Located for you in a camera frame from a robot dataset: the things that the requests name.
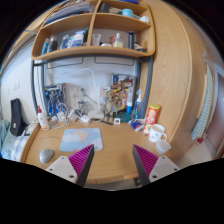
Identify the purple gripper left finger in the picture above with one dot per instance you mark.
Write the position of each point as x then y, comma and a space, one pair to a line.
74, 168

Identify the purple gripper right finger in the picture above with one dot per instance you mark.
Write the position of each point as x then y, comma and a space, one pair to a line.
151, 167

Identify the light blue mouse pad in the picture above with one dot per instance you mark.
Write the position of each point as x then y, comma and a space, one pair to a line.
74, 140

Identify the grey computer mouse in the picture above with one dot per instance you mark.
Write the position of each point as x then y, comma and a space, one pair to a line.
46, 155

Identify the white mug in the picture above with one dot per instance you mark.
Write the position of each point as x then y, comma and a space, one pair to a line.
157, 132

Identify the blue snack packet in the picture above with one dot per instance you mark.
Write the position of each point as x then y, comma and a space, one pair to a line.
136, 124

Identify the white power strip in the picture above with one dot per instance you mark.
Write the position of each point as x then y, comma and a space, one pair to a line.
85, 119

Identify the red chips can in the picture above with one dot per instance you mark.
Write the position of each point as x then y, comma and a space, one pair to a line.
151, 117

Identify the white bottle red cap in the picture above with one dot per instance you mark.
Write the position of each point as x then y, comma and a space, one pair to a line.
43, 120

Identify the small white clock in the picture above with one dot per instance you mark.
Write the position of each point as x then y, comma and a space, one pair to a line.
117, 121

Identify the blue spray bottle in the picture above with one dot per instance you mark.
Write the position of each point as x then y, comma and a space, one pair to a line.
137, 112

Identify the hanging striped towel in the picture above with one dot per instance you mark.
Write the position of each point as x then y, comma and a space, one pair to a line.
204, 115

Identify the black bag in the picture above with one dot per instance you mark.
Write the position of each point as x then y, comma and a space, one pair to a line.
17, 123

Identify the robot model box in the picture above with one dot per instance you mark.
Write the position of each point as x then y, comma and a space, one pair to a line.
55, 94

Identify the colourful poster box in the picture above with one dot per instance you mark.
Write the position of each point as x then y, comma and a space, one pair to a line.
123, 87

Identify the wooden wardrobe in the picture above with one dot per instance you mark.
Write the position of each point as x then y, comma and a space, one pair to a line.
179, 74

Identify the black bottle on shelf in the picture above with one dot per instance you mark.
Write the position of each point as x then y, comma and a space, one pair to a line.
130, 39

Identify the pale bottle on shelf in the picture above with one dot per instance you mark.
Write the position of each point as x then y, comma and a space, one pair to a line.
118, 41

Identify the white tube on shelf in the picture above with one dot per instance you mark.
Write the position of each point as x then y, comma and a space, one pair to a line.
96, 39

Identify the teal tape roll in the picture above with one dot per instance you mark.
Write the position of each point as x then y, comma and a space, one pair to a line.
127, 12

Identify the wooden wall shelf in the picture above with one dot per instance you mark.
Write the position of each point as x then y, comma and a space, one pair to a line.
102, 17

